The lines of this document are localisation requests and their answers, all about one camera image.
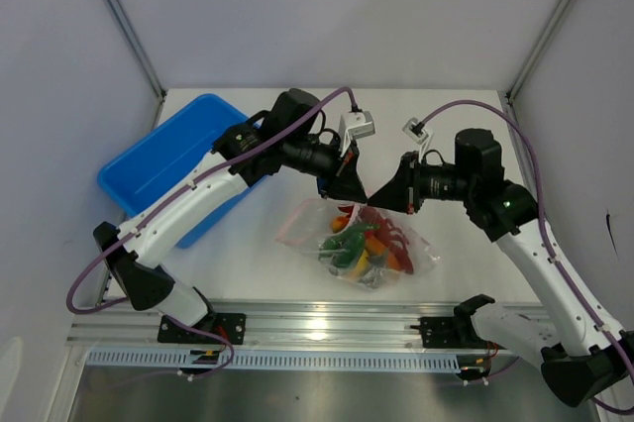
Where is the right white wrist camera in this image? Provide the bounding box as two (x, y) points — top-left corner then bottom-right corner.
(402, 118), (434, 159)

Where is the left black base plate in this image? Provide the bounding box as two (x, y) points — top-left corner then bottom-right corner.
(157, 313), (247, 345)

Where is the clear pink-dotted zip bag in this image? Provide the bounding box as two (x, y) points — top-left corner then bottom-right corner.
(275, 199), (441, 291)

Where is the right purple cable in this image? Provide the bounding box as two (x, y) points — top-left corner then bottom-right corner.
(420, 100), (634, 416)

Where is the toy steak slice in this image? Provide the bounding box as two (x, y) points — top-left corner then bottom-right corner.
(365, 236), (400, 269)

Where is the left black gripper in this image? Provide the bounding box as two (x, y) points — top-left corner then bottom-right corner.
(283, 133), (367, 203)

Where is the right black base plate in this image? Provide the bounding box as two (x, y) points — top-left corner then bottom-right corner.
(409, 317), (501, 350)

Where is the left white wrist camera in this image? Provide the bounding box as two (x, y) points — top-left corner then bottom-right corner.
(338, 111), (375, 156)

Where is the green toy cucumber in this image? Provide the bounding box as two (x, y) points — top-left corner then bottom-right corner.
(319, 234), (366, 268)

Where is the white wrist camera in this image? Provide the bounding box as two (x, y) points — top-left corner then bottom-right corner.
(402, 118), (434, 159)
(338, 111), (375, 156)

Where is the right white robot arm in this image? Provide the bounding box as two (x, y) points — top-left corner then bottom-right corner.
(369, 129), (633, 407)

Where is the blue plastic bin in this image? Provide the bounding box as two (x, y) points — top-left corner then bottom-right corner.
(96, 93), (268, 250)

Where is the white slotted cable duct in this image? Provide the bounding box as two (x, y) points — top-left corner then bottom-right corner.
(86, 348), (461, 373)

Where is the aluminium mounting rail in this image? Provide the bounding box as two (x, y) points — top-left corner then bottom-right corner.
(65, 300), (455, 353)

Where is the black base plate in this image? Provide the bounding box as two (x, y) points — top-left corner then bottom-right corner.
(409, 317), (501, 350)
(157, 313), (247, 345)

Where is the yellow toy mango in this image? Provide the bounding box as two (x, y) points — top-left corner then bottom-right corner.
(345, 250), (371, 281)

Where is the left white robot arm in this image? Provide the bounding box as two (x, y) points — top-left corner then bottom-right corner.
(93, 88), (375, 343)

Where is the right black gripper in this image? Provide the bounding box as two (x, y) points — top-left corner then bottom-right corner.
(368, 151), (476, 215)

